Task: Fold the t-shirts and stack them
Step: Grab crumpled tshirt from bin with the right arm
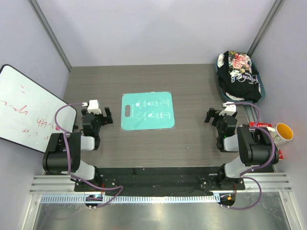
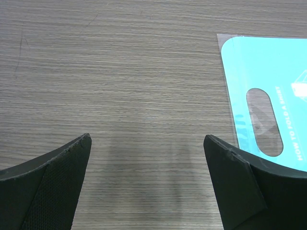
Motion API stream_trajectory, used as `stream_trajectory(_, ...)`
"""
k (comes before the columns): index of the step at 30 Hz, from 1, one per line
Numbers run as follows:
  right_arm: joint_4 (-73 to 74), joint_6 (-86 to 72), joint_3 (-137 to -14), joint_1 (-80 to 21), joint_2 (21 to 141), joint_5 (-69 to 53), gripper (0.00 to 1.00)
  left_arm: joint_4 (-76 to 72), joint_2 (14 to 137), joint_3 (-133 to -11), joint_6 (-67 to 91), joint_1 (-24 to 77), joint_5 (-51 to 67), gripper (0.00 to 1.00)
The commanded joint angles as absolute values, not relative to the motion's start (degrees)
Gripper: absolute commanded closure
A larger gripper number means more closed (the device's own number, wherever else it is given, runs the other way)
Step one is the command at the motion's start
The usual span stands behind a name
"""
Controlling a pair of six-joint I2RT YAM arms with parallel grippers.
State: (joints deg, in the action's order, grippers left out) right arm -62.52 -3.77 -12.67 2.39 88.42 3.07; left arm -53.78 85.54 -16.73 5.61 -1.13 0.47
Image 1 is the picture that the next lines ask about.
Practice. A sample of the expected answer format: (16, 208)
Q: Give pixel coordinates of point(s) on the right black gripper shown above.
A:
(212, 113)

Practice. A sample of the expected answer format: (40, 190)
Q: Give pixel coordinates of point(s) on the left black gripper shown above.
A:
(109, 119)

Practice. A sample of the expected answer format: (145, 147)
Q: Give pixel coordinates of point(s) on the black floral t-shirt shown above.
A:
(239, 76)

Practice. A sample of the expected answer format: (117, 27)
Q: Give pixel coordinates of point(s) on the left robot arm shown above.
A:
(63, 153)

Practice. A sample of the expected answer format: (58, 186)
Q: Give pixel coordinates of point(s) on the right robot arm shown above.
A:
(255, 146)

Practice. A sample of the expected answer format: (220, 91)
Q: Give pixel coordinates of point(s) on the teal folding board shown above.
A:
(147, 111)

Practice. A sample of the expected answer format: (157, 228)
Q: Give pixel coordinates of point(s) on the red book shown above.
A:
(260, 125)

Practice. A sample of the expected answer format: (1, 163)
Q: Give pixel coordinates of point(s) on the white t-shirt in basket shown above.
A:
(227, 96)

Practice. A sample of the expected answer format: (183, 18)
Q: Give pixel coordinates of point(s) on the blue laundry basket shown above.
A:
(261, 88)

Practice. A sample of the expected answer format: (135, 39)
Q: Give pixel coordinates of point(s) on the floral mug yellow inside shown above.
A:
(281, 133)

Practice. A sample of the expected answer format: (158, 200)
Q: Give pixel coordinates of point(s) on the whiteboard with red writing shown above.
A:
(29, 114)

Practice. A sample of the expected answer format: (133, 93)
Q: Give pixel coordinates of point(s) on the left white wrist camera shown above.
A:
(92, 107)

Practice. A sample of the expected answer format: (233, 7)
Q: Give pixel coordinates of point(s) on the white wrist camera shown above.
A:
(92, 107)
(229, 108)

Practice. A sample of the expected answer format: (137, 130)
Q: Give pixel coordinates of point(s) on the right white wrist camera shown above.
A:
(229, 108)

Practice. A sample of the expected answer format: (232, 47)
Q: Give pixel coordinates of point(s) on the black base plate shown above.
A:
(162, 181)

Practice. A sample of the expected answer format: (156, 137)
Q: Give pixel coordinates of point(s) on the aluminium rail frame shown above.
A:
(165, 199)

